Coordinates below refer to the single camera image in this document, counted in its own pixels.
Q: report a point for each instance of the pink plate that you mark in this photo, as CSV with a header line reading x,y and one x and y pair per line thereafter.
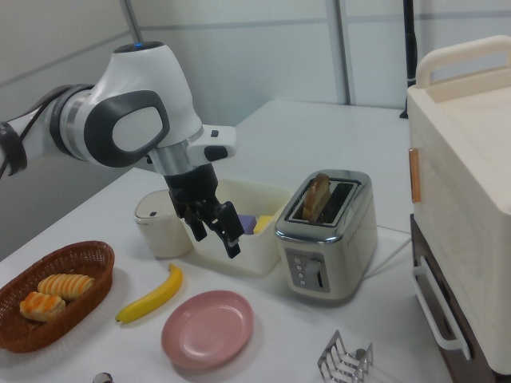
x,y
207,329

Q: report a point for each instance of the square glazed pastry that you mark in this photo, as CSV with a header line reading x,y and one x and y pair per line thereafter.
x,y
42,306

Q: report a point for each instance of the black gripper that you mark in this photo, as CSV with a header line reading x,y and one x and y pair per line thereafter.
x,y
192,187

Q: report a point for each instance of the striped long bread roll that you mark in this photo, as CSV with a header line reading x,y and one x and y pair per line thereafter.
x,y
66,284

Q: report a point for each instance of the purple foam block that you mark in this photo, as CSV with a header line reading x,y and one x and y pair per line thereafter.
x,y
248,223

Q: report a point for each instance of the cream and chrome toaster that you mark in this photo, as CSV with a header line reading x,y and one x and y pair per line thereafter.
x,y
331,239

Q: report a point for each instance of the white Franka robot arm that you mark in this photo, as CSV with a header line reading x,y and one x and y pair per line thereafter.
x,y
131,95

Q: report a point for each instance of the yellow foam block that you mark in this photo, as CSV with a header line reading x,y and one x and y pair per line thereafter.
x,y
263,222

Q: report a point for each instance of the toasted bread slice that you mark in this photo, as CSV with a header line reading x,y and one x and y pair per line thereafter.
x,y
316,197

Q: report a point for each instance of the black pole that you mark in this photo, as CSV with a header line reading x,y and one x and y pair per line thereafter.
x,y
409,52

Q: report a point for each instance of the brown wicker basket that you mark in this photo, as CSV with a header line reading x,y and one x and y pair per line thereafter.
x,y
76,319

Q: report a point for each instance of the metal toast rack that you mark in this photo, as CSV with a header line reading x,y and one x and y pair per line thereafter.
x,y
345,359

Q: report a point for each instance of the small cream lidded trash can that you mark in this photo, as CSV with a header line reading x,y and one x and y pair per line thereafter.
x,y
157,227

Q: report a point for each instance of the white rectangular plastic bin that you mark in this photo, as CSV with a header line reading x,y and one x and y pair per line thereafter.
x,y
255,231

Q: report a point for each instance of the yellow banana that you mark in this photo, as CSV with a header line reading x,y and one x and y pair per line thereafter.
x,y
155,295

